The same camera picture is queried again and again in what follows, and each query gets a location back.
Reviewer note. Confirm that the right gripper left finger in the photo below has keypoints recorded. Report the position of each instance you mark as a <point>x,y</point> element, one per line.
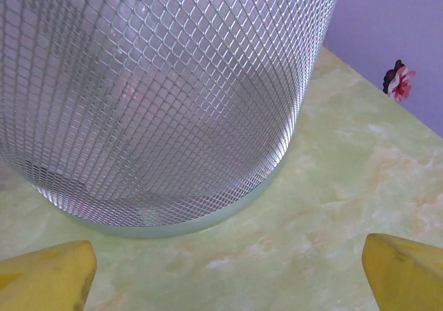
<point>45,280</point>

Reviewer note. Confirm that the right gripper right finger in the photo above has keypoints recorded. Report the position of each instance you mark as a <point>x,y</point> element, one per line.
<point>408,280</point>

